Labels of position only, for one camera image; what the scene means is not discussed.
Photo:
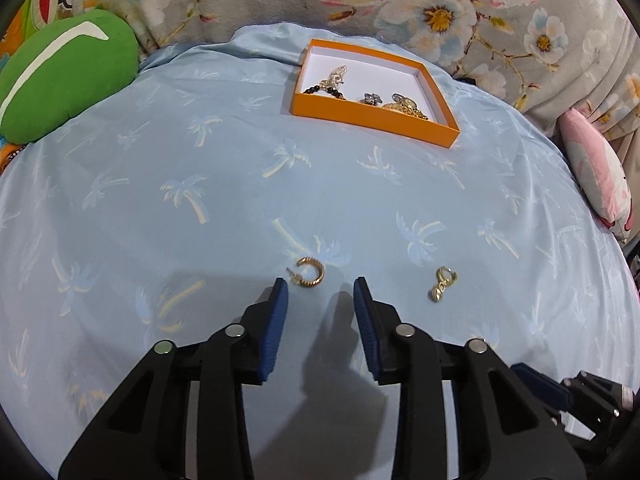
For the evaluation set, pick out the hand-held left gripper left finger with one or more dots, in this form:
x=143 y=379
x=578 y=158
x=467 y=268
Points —
x=272 y=330

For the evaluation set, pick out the silver flower earring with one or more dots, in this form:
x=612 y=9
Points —
x=370 y=98

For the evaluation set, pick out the green plush pillow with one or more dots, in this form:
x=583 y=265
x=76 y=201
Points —
x=65 y=75

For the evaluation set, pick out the gold cuff bangle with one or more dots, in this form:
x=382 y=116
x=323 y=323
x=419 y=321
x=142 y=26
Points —
x=400 y=110

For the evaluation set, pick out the pink cartoon pillow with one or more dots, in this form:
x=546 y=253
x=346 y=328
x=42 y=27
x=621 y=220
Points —
x=595 y=170

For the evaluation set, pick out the gold dangle earring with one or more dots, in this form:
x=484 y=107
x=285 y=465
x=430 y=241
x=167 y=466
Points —
x=434 y=294

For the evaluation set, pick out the colourful cartoon printed cushion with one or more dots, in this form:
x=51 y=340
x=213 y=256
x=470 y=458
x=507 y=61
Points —
x=30 y=15

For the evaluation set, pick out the orange cardboard box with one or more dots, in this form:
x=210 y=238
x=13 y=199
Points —
x=370 y=122

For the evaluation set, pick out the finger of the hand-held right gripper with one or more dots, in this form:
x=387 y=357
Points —
x=545 y=387

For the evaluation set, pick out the light blue palm print sheet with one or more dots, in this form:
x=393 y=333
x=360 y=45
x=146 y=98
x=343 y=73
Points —
x=200 y=210

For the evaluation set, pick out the gold hoop earring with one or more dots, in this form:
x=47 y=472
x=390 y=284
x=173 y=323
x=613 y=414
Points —
x=320 y=275

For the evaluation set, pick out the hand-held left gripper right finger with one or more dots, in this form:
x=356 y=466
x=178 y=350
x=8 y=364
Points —
x=367 y=330

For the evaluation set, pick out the silver crystal brooch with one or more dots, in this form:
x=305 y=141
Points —
x=336 y=77

